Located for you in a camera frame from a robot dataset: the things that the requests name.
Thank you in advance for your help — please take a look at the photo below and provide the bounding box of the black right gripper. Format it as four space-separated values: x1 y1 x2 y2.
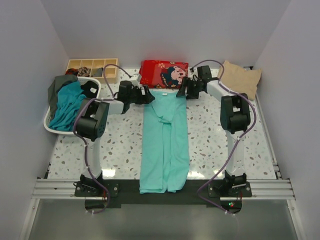
176 77 202 100

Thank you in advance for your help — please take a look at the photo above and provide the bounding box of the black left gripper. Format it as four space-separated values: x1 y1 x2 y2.
127 85 155 105

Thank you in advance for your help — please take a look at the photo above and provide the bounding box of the mint green t shirt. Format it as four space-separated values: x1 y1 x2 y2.
139 90 190 194

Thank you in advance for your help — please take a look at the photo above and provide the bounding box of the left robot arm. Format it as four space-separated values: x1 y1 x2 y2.
73 80 156 201

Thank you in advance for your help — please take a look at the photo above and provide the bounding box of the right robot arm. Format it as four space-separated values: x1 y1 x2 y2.
176 65 257 197

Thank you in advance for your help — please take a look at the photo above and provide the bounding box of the red folded cartoon blanket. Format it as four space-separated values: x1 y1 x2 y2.
139 60 189 89

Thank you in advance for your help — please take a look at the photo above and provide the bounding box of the wooden compartment organizer box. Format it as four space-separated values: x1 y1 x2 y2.
66 58 119 84

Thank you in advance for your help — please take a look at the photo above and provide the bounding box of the grey sock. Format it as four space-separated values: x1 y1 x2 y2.
92 67 103 78

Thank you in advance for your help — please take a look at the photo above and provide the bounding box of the black garment with label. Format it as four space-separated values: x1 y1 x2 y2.
80 80 99 99

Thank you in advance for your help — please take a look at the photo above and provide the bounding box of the beige folded t shirt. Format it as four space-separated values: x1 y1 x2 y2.
217 60 262 101

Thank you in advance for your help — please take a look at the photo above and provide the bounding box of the pink brown patterned sock roll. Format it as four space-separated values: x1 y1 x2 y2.
77 66 92 77

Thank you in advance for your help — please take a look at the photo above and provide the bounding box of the teal t shirt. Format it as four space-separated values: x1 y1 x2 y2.
48 81 86 132

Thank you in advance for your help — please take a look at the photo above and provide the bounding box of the red black patterned sock roll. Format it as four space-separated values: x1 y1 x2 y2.
65 68 79 76

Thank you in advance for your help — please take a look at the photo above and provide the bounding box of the dark grey t shirt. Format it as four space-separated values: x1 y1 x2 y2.
47 74 78 117

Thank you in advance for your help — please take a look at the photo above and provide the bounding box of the white plastic laundry basket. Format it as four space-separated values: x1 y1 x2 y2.
43 76 102 135

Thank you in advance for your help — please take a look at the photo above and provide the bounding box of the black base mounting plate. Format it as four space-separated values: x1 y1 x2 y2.
73 179 253 213

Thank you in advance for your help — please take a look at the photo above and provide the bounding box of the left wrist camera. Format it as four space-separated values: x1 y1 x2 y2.
129 73 142 87

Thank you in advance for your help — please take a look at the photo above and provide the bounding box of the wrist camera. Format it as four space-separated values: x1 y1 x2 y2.
189 67 198 76
129 73 142 87

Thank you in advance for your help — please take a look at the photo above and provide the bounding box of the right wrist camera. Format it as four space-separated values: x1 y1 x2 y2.
189 67 198 76

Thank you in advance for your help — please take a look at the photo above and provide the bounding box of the aluminium frame rail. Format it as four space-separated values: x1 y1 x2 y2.
19 99 308 240

